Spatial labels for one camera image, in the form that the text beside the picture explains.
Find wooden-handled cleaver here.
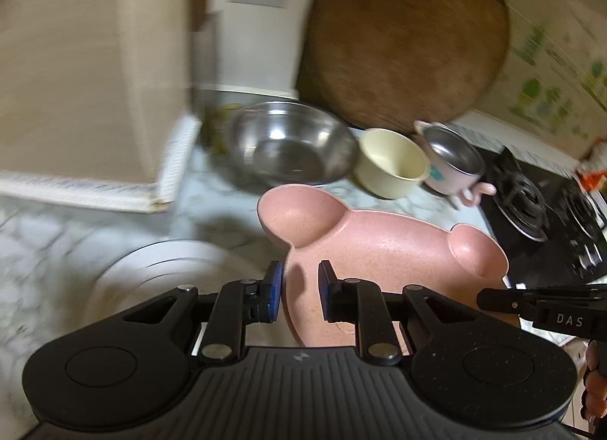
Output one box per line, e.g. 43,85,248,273
190,13,228,156

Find white patterned edge trim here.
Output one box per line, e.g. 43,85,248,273
0,115,202,215

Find round wooden cutting board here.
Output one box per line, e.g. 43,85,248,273
296,0,512,134

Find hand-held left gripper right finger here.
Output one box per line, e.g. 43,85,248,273
318,260,477,366

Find pink handled bowl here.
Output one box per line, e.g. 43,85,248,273
414,120,497,207

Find person's right hand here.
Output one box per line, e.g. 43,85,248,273
582,340,607,427

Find large white plate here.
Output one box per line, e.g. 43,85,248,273
92,238,276,327

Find colourful packet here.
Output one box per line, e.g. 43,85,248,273
576,146,607,194

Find plant print wall sticker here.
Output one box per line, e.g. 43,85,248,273
507,0,607,147

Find black gas stove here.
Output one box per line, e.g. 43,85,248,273
472,146,607,289

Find white vented column cover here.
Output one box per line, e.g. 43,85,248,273
190,0,328,101

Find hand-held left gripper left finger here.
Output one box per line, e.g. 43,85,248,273
121,260,285,361

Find cream bowl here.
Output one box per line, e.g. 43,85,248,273
355,128,432,200

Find pink bear-shaped plate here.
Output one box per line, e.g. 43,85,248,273
256,185,520,348

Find stainless steel bowl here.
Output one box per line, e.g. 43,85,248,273
223,101,359,187

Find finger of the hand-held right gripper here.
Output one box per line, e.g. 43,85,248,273
476,285,539,315

